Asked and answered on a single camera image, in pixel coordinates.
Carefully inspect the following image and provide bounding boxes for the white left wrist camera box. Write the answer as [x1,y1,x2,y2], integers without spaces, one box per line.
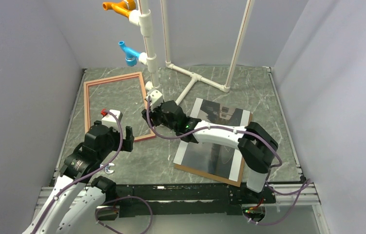
[101,109,123,131]

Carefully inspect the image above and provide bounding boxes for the brown cardboard backing board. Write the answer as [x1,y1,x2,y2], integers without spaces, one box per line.
[173,108,252,187]

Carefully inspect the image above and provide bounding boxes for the white PVC pipe stand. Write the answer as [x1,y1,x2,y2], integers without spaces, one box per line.
[136,0,255,106]

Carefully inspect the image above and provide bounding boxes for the red wooden picture frame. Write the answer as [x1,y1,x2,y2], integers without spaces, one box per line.
[84,72,155,142]

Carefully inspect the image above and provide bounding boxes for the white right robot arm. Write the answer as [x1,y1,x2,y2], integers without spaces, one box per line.
[141,98,278,202]

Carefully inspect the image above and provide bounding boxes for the blue pipe fitting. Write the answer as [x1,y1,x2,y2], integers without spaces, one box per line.
[118,41,141,67]

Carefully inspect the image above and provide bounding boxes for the silver open-end wrench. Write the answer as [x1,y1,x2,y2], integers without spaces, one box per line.
[100,163,115,174]

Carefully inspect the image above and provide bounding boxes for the orange pipe fitting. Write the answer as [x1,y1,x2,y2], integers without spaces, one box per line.
[102,0,136,18]

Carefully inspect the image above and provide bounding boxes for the glossy photo with white borders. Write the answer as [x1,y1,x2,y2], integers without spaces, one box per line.
[173,97,251,182]

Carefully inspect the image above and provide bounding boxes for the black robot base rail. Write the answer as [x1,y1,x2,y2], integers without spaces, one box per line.
[51,174,308,222]

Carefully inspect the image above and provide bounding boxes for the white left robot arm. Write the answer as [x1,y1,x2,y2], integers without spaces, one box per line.
[24,120,135,234]

